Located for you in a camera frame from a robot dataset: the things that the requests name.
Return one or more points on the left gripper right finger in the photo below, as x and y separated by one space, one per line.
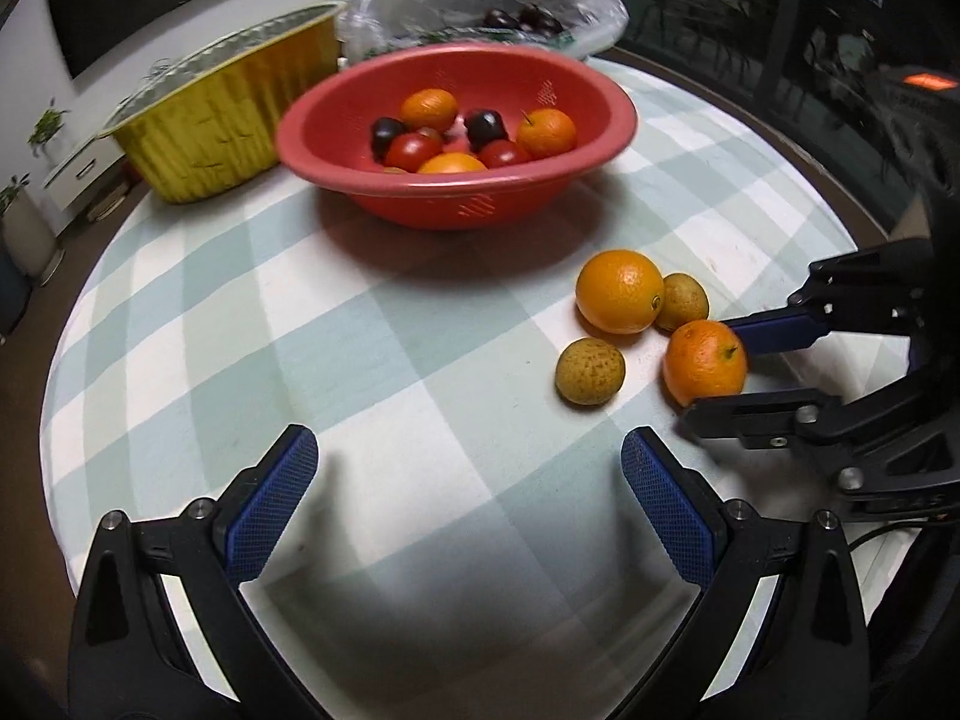
777 630

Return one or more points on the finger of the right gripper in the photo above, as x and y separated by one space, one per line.
785 419
778 331

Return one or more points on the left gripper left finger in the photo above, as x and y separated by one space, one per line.
128 657

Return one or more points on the oval orange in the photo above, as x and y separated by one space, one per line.
704 359

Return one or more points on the dark purple plum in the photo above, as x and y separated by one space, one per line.
484 126

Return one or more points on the large orange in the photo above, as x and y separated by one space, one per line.
434 108

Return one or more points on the brown longan fruit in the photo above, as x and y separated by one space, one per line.
684 301

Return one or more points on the round orange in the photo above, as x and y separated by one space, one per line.
620 291

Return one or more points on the brown round fruit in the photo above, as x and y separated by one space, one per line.
589 372

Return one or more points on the green checked tablecloth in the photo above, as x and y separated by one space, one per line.
469 548

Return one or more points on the dark plums in bag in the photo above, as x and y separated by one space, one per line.
529 18

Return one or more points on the clear plastic bag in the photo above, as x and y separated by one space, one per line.
368 28

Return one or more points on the white low cabinet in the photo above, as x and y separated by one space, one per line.
80 169

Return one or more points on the yellow foil tray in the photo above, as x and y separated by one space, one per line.
207 124

